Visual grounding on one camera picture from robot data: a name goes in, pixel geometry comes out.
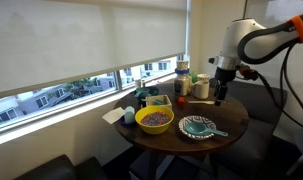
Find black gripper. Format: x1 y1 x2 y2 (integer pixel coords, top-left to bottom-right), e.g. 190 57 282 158
213 66 238 107

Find white cup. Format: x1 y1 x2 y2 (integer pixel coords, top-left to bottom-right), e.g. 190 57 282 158
196 73 211 84

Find teal cup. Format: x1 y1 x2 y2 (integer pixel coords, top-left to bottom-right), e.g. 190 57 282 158
134 87 151 100

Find light teal block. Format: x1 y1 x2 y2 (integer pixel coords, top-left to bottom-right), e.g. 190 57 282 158
123 105 136 125

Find white mug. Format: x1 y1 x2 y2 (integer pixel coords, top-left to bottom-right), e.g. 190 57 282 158
191 80 211 100

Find small green plant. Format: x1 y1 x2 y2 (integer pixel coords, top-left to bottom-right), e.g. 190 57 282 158
189 71 199 85

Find glass jar with blue band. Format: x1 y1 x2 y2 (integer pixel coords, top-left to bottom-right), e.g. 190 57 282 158
173 60 192 97

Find teal measuring scoop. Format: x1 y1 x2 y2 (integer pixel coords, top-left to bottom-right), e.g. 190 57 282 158
184 121 229 138

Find dark grey sofa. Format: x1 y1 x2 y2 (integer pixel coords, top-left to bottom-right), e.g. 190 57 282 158
177 78 289 180

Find small wooden box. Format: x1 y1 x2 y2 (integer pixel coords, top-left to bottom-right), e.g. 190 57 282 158
145 94 174 111

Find dark blue bowl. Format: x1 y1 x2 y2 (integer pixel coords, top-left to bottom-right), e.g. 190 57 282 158
145 86 160 97

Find teal spoon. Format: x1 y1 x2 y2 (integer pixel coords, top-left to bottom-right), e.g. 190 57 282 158
140 97 166 106

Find yellow bowl with colourful candies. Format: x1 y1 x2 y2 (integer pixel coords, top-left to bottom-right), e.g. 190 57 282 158
134 105 175 136

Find dark table legs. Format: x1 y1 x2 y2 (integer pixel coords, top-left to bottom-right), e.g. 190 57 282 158
129 149 222 180

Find small dark blue plate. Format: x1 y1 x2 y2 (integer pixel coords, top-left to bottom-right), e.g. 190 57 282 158
119 116 137 128

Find white stand leg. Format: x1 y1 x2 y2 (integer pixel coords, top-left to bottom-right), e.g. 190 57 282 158
285 153 303 177

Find white paper napkin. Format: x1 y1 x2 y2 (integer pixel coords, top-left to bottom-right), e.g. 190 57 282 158
101 106 126 125

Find white roller blind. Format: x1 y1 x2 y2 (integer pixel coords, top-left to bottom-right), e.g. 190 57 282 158
0 0 189 101

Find black leather chair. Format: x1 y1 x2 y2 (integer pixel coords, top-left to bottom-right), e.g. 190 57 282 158
13 153 109 180

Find red cable connector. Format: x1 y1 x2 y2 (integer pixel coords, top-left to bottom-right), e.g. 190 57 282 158
238 66 260 81

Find thick black cable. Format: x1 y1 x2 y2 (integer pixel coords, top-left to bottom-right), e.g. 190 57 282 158
254 71 303 131

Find thin black cable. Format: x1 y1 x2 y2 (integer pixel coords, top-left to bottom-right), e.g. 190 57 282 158
279 41 303 118

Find white window frame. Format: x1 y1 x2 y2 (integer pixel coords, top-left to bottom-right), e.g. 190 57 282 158
0 54 192 148

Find orange strap on arm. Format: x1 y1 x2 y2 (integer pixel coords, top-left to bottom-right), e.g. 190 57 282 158
289 14 303 44

